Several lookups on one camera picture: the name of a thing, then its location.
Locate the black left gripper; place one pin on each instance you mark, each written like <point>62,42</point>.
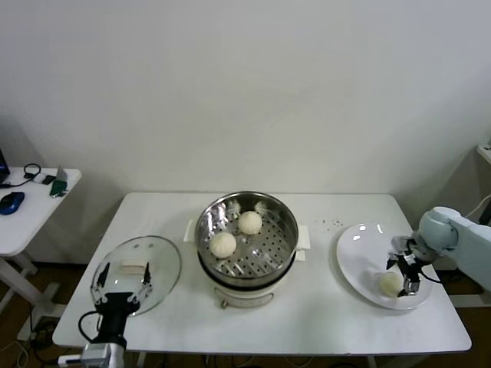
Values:
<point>113,318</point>

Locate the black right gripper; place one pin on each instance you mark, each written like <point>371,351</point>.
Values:
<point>409,268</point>

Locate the white steamed baozi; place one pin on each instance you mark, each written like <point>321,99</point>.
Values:
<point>222,244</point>
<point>250,222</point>
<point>389,285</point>

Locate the round glass lid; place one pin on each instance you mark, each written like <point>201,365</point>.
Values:
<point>165,260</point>

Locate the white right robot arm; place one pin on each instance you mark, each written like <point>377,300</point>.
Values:
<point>441,230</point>

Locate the stainless steel steamer basket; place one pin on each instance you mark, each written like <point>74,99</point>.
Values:
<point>268,249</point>

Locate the white round plate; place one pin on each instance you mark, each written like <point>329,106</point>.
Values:
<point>364,253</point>

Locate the white side table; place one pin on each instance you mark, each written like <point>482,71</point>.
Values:
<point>34,214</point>

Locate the cream electric cooker base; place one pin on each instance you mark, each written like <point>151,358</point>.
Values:
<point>245,295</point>

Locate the small black device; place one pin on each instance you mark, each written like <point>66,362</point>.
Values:
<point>48,179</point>

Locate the small white adapter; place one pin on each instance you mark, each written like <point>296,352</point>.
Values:
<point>37,177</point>

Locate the blue computer mouse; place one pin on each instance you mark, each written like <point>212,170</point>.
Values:
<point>11,202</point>

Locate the dark laptop screen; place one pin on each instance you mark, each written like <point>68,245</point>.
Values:
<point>3,165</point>

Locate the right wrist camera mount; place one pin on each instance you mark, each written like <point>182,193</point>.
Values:
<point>401,243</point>

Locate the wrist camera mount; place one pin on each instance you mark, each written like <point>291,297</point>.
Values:
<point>67,360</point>
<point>401,243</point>

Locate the white furniture base frame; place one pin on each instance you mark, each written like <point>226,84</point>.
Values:
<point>460,301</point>

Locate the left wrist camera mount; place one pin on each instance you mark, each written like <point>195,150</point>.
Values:
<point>67,360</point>

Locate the white wall shelf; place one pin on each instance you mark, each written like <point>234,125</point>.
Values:
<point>485,151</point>

